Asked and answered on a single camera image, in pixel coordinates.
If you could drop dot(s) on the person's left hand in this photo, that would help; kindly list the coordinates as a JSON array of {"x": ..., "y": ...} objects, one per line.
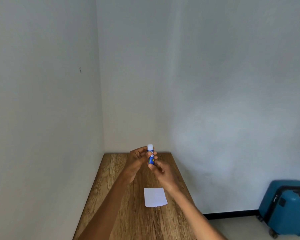
[{"x": 134, "y": 164}]

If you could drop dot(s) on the person's right hand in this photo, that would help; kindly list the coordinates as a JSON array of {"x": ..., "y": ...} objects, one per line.
[{"x": 166, "y": 176}]

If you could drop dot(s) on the person's right fingers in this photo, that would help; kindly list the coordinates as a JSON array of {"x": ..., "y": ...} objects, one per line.
[{"x": 155, "y": 162}]

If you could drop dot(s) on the person's left fingers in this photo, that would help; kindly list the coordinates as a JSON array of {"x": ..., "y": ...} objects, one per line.
[{"x": 141, "y": 151}]

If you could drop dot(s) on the blue glue stick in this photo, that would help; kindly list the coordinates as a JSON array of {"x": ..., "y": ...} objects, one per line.
[{"x": 151, "y": 154}]

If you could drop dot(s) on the person's right forearm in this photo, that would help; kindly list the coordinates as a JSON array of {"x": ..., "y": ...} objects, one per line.
[{"x": 197, "y": 214}]

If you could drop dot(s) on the person's left forearm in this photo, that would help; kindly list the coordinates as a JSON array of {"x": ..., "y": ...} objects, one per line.
[{"x": 103, "y": 209}]

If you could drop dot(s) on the white paper sheet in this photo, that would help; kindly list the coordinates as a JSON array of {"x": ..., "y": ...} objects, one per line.
[{"x": 155, "y": 197}]

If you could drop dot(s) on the wooden table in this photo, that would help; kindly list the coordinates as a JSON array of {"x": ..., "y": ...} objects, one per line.
[{"x": 140, "y": 197}]

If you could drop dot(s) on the blue hard-shell suitcase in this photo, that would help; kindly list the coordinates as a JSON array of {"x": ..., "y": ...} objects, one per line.
[{"x": 286, "y": 208}]

